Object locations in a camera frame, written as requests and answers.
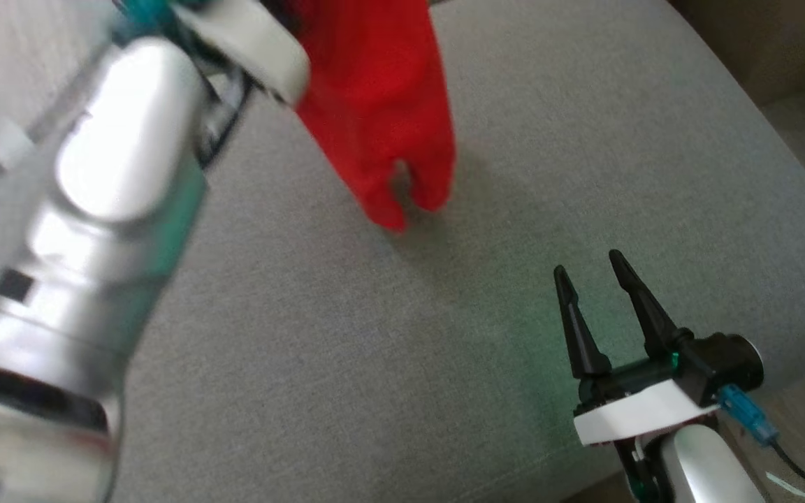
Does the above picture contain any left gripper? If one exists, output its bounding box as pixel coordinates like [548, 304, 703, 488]
[115, 0, 312, 107]

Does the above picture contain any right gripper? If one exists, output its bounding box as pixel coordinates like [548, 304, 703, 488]
[554, 249, 765, 446]

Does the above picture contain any red and white sports garment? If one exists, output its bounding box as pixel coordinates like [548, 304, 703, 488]
[284, 0, 458, 233]

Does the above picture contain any large grey sofa cushion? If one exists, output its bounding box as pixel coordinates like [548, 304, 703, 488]
[0, 0, 805, 503]

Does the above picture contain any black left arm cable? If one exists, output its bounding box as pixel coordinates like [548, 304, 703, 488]
[193, 66, 253, 168]

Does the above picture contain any black cable with blue plug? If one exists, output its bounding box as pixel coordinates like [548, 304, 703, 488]
[717, 384, 805, 491]

